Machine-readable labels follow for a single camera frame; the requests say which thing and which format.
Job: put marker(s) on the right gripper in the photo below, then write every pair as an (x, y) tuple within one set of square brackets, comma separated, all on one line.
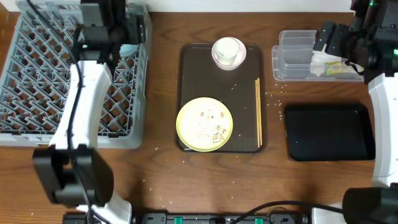
[(325, 38)]

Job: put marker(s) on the white tissue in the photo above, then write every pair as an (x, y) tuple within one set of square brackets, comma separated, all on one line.
[(320, 60)]

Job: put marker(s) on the light blue bowl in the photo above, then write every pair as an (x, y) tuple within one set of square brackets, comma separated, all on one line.
[(128, 50)]

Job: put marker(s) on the green snack wrapper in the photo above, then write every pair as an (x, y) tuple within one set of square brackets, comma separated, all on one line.
[(336, 68)]

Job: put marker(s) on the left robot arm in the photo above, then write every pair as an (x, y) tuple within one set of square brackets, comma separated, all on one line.
[(71, 170)]

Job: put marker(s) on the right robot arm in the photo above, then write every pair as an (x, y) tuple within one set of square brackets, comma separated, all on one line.
[(378, 204)]

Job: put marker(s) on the clear plastic bin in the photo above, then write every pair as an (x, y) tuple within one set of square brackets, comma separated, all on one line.
[(292, 57)]

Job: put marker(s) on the dark brown serving tray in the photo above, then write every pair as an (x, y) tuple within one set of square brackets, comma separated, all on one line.
[(199, 76)]

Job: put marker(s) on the black tray bin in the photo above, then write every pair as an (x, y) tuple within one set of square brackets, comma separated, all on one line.
[(329, 132)]

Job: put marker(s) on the cream plastic cup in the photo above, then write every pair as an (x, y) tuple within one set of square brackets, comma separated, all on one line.
[(226, 50)]

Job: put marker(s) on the grey plastic dish rack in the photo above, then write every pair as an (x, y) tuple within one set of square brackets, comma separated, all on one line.
[(36, 77)]

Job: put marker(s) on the yellow plate with crumbs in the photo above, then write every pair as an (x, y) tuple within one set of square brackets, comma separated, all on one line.
[(204, 124)]

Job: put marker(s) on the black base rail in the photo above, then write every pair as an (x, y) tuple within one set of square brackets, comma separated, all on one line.
[(276, 218)]

